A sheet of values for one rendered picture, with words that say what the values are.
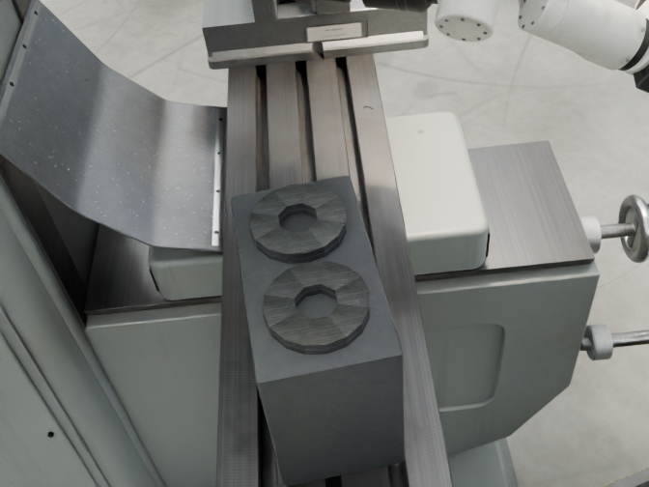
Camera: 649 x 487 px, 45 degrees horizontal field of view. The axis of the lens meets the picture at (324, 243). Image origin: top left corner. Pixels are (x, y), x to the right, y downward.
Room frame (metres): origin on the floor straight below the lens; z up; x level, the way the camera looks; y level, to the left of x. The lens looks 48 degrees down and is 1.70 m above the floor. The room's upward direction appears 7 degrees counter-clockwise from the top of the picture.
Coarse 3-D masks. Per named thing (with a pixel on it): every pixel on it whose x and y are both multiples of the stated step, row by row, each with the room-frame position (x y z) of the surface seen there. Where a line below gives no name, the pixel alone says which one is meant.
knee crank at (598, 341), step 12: (600, 324) 0.76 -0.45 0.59; (588, 336) 0.74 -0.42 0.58; (600, 336) 0.73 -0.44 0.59; (612, 336) 0.73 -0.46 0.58; (624, 336) 0.73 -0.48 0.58; (636, 336) 0.73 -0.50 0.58; (648, 336) 0.73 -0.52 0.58; (588, 348) 0.72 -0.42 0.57; (600, 348) 0.71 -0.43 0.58; (612, 348) 0.71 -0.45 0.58
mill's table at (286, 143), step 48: (240, 96) 0.97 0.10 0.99; (288, 96) 0.96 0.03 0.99; (336, 96) 0.94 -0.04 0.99; (240, 144) 0.86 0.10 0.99; (288, 144) 0.85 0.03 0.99; (336, 144) 0.84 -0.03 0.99; (384, 144) 0.82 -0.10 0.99; (240, 192) 0.76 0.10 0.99; (384, 192) 0.73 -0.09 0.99; (384, 240) 0.65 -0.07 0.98; (240, 288) 0.60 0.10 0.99; (384, 288) 0.57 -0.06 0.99; (240, 336) 0.53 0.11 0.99; (240, 384) 0.47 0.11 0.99; (432, 384) 0.44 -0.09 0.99; (240, 432) 0.41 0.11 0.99; (432, 432) 0.38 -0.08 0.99; (240, 480) 0.36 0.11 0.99; (336, 480) 0.35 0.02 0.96; (384, 480) 0.34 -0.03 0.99; (432, 480) 0.33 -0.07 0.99
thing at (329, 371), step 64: (256, 192) 0.56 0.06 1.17; (320, 192) 0.54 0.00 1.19; (256, 256) 0.48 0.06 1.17; (320, 256) 0.47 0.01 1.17; (256, 320) 0.40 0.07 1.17; (320, 320) 0.39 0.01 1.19; (384, 320) 0.39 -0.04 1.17; (320, 384) 0.35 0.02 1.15; (384, 384) 0.35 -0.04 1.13; (320, 448) 0.35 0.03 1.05; (384, 448) 0.35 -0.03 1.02
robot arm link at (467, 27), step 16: (400, 0) 0.78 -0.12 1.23; (416, 0) 0.77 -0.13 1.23; (432, 0) 0.78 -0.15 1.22; (448, 0) 0.75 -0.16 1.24; (464, 0) 0.74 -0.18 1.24; (480, 0) 0.74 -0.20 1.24; (496, 0) 0.75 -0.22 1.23; (448, 16) 0.73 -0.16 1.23; (464, 16) 0.72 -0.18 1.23; (480, 16) 0.72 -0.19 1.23; (448, 32) 0.75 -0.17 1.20; (464, 32) 0.74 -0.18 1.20; (480, 32) 0.73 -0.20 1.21
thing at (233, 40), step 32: (224, 0) 1.13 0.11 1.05; (256, 0) 1.06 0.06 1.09; (288, 0) 1.14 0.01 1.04; (352, 0) 1.08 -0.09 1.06; (224, 32) 1.06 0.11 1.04; (256, 32) 1.06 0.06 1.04; (288, 32) 1.06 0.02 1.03; (320, 32) 1.06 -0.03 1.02; (352, 32) 1.05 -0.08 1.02; (384, 32) 1.05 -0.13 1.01; (416, 32) 1.05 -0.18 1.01; (224, 64) 1.05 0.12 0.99; (256, 64) 1.05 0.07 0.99
